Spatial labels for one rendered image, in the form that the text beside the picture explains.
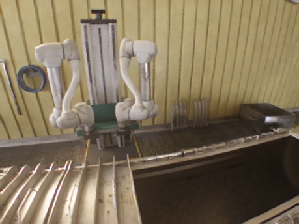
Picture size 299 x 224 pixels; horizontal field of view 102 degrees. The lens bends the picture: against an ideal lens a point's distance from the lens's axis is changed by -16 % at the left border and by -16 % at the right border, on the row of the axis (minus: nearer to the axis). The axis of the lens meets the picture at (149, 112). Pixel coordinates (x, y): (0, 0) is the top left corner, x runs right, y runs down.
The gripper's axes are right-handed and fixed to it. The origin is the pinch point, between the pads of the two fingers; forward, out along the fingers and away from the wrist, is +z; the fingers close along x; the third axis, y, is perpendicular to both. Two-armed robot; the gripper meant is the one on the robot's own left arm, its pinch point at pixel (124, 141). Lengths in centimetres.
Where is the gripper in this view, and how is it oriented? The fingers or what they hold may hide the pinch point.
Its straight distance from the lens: 137.8
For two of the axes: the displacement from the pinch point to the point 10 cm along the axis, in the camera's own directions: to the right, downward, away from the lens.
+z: 0.0, 9.2, 3.8
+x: 9.6, -1.0, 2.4
